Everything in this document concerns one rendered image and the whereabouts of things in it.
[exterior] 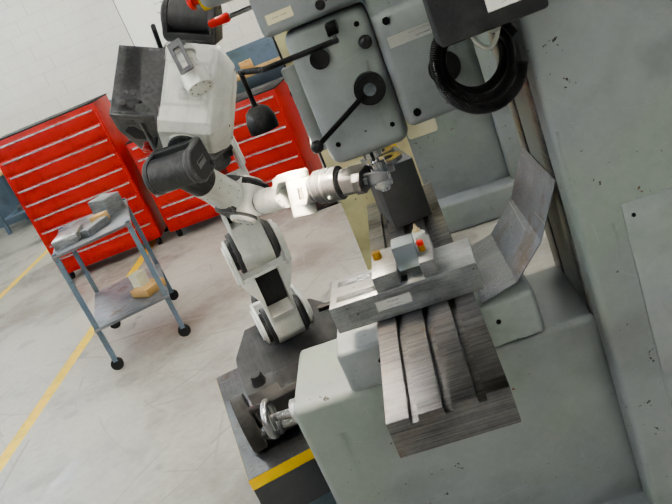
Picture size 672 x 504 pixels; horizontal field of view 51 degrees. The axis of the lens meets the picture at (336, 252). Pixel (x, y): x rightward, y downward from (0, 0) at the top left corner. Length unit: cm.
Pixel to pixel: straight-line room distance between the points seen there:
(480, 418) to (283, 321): 128
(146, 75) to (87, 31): 942
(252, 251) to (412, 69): 94
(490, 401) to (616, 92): 68
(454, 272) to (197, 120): 76
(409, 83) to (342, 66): 15
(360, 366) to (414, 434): 48
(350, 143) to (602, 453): 105
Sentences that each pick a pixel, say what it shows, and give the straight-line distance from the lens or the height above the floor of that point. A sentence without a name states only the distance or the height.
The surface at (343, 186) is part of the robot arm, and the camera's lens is 174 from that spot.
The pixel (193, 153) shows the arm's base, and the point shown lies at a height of 144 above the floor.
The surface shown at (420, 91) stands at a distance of 159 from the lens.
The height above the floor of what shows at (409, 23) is 155.
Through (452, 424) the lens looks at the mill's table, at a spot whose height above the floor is 92.
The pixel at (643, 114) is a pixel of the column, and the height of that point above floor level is 122.
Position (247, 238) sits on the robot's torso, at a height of 106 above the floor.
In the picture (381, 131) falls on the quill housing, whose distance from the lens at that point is 162.
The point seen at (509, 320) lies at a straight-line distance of 175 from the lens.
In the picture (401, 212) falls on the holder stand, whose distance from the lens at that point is 211.
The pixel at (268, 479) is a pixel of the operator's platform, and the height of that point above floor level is 37.
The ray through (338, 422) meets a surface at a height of 69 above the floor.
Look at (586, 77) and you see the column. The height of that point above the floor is 134.
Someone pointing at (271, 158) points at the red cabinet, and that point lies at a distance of 640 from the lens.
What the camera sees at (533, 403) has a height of 57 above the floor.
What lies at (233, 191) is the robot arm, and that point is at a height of 128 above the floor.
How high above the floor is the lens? 171
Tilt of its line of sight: 20 degrees down
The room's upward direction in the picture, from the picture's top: 23 degrees counter-clockwise
